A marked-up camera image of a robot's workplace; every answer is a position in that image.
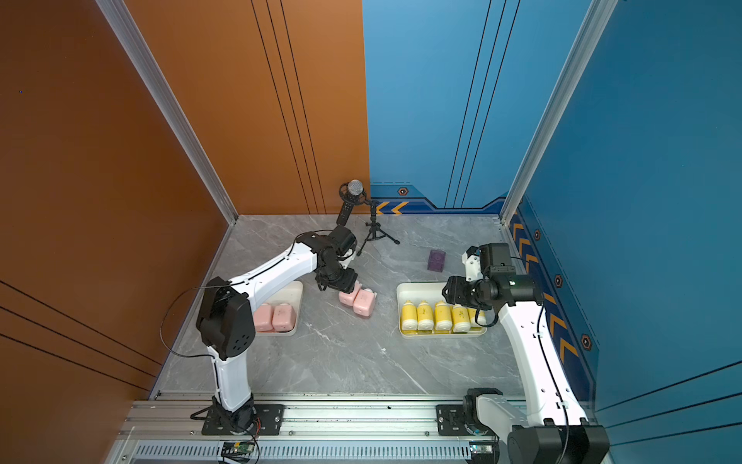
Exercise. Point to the right small circuit board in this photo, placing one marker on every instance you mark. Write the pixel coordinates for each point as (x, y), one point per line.
(484, 452)

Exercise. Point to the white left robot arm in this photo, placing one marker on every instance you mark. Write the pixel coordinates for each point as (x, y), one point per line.
(225, 320)

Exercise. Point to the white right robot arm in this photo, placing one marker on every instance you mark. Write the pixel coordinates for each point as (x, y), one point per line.
(554, 428)

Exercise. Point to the green circuit board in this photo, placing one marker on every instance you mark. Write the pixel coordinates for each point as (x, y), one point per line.
(238, 450)

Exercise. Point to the purple cube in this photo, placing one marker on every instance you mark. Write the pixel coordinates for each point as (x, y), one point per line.
(436, 261)

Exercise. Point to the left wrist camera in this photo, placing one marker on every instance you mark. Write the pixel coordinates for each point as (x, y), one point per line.
(344, 242)

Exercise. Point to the pink pencil sharpener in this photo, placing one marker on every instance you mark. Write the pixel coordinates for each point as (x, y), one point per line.
(284, 319)
(263, 318)
(348, 298)
(364, 303)

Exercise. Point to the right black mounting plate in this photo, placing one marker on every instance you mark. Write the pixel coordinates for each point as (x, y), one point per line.
(453, 421)

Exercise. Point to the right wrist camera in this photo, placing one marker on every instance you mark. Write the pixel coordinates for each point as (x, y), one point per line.
(488, 260)

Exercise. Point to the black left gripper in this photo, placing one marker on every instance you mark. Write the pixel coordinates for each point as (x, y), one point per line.
(347, 284)

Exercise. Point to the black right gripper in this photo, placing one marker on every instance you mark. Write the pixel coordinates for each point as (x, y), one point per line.
(455, 291)

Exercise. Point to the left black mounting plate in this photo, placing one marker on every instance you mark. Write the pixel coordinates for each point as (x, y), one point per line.
(250, 420)

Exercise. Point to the black mounting plate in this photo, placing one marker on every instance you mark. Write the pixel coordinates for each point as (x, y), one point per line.
(453, 421)
(250, 420)

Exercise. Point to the black microphone tripod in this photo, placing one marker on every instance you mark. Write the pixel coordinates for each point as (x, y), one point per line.
(375, 230)

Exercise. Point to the white storage tray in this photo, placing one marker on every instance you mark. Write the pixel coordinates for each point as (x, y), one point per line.
(291, 294)
(432, 293)

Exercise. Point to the white right storage tray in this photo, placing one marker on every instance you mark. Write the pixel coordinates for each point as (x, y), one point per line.
(432, 293)

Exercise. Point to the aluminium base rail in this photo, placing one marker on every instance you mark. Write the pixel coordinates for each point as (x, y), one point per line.
(315, 427)

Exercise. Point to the white left storage tray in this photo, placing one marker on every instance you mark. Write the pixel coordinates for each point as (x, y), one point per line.
(291, 294)

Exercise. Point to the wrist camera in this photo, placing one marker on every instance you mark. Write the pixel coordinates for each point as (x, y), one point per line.
(344, 242)
(488, 260)

